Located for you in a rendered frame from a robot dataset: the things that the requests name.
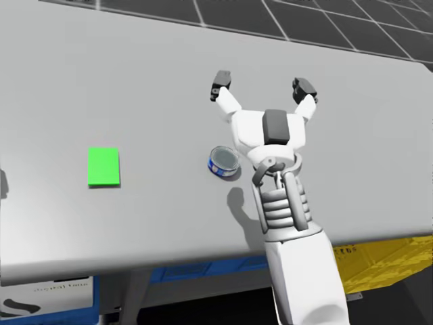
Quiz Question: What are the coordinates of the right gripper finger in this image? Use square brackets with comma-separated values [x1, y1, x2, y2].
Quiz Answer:
[291, 77, 319, 123]
[209, 70, 243, 123]

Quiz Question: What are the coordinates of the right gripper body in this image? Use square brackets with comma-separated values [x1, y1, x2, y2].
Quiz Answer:
[229, 108, 308, 171]

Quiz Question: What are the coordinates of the blue flat can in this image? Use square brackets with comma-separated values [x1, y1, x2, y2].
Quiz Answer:
[206, 146, 242, 181]

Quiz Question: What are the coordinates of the green pad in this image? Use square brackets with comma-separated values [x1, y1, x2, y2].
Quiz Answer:
[87, 147, 121, 189]

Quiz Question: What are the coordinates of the white box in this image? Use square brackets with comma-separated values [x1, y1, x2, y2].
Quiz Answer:
[0, 275, 95, 320]

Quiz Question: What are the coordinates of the yellow box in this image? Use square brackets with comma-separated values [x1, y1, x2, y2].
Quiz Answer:
[332, 236, 433, 296]

